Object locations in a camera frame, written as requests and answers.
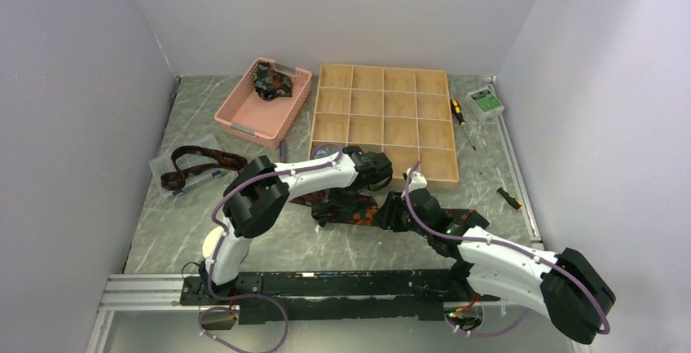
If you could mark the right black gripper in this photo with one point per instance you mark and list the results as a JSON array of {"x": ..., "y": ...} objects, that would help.
[{"x": 389, "y": 212}]

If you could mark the red patterned dark tie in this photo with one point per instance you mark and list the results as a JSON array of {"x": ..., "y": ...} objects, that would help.
[{"x": 176, "y": 180}]

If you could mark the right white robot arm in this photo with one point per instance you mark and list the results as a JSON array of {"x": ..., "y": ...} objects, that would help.
[{"x": 563, "y": 286}]

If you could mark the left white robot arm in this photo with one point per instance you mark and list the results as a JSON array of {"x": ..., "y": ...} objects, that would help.
[{"x": 251, "y": 205}]

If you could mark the white tape roll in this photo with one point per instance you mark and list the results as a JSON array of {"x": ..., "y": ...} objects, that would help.
[{"x": 210, "y": 241}]

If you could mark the wooden compartment tray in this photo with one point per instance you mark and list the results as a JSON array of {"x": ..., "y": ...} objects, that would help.
[{"x": 403, "y": 112}]

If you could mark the red blue screwdriver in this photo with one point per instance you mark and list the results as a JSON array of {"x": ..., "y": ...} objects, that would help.
[{"x": 283, "y": 151}]

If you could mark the small yellow black screwdriver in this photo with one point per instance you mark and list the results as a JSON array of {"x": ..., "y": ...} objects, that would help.
[{"x": 501, "y": 189}]

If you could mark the green white small box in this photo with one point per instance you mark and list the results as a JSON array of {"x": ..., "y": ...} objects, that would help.
[{"x": 483, "y": 103}]

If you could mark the crumpled floral tie in basket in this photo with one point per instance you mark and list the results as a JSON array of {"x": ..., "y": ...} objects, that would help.
[{"x": 270, "y": 84}]

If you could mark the pink plastic basket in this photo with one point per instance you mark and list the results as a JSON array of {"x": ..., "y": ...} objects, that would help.
[{"x": 245, "y": 114}]

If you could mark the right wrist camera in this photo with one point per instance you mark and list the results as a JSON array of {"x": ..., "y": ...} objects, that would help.
[{"x": 414, "y": 181}]

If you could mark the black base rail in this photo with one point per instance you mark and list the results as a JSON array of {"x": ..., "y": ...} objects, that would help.
[{"x": 260, "y": 297}]

